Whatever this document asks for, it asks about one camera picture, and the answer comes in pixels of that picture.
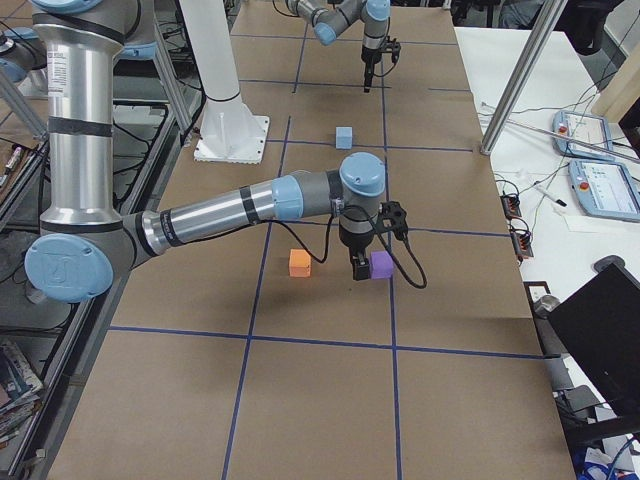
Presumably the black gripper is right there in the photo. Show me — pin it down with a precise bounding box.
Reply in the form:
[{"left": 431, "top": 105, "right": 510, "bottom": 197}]
[
  {"left": 339, "top": 219, "right": 375, "bottom": 281},
  {"left": 361, "top": 41, "right": 385, "bottom": 93}
]

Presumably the light blue foam block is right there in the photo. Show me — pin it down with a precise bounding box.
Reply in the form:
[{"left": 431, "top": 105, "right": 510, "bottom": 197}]
[{"left": 335, "top": 126, "right": 353, "bottom": 150}]

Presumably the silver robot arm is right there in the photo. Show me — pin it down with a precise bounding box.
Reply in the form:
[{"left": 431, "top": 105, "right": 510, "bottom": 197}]
[
  {"left": 24, "top": 1, "right": 390, "bottom": 303},
  {"left": 274, "top": 0, "right": 401, "bottom": 93}
]

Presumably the purple foam block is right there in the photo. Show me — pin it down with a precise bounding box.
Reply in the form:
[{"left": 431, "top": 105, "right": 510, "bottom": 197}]
[{"left": 370, "top": 250, "right": 394, "bottom": 279}]

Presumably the orange foam block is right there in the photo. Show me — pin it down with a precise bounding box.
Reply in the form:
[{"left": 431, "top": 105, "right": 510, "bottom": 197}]
[{"left": 288, "top": 249, "right": 312, "bottom": 278}]

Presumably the upper orange connector box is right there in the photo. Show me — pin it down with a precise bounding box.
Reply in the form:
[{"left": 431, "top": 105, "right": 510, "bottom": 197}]
[{"left": 500, "top": 193, "right": 522, "bottom": 220}]

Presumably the orange connector box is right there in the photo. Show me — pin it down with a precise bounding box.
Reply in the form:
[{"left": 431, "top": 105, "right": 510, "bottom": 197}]
[
  {"left": 509, "top": 228, "right": 534, "bottom": 261},
  {"left": 500, "top": 193, "right": 522, "bottom": 220}
]

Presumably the lower orange connector box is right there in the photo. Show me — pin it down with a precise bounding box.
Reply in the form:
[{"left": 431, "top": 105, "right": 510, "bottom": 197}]
[{"left": 509, "top": 228, "right": 534, "bottom": 261}]

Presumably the upper teach pendant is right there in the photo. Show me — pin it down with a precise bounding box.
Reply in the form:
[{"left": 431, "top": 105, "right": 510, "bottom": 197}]
[{"left": 552, "top": 110, "right": 614, "bottom": 161}]

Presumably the teach pendant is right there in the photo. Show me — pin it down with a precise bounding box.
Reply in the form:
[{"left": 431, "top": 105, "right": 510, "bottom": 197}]
[
  {"left": 568, "top": 159, "right": 639, "bottom": 223},
  {"left": 552, "top": 110, "right": 614, "bottom": 161}
]

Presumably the black monitor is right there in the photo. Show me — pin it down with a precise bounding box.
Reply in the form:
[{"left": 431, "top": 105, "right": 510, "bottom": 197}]
[{"left": 549, "top": 264, "right": 639, "bottom": 416}]

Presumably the lower teach pendant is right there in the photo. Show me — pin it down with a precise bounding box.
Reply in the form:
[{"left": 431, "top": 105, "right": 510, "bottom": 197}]
[{"left": 568, "top": 159, "right": 639, "bottom": 223}]

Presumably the stack of magazines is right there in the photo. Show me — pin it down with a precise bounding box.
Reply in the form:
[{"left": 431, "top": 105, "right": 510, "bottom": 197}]
[{"left": 1, "top": 338, "right": 44, "bottom": 448}]

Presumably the black camera cable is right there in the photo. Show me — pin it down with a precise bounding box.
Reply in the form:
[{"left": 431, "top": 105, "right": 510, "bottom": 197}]
[
  {"left": 371, "top": 34, "right": 399, "bottom": 78},
  {"left": 269, "top": 209, "right": 428, "bottom": 289}
]

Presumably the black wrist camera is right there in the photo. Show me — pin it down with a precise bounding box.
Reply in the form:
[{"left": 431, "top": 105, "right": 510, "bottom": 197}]
[
  {"left": 382, "top": 36, "right": 402, "bottom": 66},
  {"left": 376, "top": 201, "right": 409, "bottom": 242}
]

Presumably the white pedestal column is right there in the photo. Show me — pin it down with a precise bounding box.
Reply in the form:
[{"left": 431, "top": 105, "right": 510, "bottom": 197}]
[{"left": 179, "top": 0, "right": 270, "bottom": 164}]

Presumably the aluminium frame post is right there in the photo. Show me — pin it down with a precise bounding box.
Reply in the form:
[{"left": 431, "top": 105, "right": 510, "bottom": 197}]
[{"left": 480, "top": 0, "right": 567, "bottom": 155}]

